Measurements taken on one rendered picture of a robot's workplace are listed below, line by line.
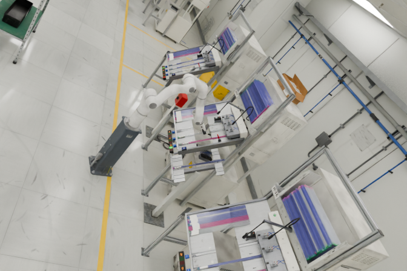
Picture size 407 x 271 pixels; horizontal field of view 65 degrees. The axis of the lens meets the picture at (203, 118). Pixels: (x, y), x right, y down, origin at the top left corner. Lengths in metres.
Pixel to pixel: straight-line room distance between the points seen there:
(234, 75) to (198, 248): 2.67
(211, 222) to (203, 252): 0.25
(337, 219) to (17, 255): 2.38
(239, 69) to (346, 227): 2.75
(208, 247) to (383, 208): 2.05
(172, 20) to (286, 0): 2.65
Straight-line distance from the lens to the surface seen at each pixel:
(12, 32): 4.29
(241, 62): 4.54
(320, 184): 2.76
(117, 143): 3.32
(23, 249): 2.98
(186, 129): 3.59
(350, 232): 2.54
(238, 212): 2.82
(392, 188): 3.99
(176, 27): 7.71
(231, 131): 3.39
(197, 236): 2.75
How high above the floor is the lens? 2.57
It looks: 26 degrees down
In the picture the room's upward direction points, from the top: 42 degrees clockwise
